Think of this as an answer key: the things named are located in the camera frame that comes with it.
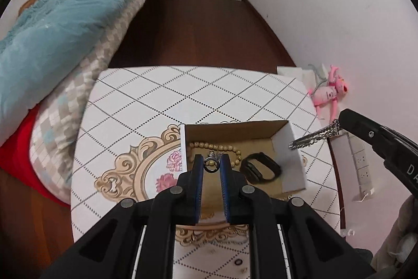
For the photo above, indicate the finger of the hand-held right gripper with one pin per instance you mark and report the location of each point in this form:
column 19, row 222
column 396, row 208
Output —
column 359, row 127

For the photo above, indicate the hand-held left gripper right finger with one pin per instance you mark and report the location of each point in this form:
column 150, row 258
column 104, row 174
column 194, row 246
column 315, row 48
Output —
column 225, row 190

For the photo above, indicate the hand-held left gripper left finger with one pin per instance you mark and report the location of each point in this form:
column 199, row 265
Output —
column 198, row 190

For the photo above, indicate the cardboard box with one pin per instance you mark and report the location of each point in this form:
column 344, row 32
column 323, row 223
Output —
column 289, row 164

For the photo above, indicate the black wrist band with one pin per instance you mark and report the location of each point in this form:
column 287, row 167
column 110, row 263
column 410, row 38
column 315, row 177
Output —
column 248, row 169

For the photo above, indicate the white power strip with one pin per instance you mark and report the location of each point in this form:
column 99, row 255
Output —
column 361, row 164

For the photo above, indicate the pink plush toy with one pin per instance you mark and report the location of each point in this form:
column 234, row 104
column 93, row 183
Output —
column 326, row 93

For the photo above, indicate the white flat box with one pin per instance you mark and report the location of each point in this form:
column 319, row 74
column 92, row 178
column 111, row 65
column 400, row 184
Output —
column 294, row 73

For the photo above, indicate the white patterned table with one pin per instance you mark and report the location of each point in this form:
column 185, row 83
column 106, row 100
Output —
column 156, row 102

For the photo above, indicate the checkered grey quilt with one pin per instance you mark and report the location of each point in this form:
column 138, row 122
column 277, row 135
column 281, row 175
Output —
column 65, row 109

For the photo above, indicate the red bed sheet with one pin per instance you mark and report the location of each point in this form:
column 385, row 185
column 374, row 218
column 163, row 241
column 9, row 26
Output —
column 19, row 154

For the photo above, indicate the light blue fluffy blanket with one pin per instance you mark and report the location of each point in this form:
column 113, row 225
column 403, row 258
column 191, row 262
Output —
column 49, row 47

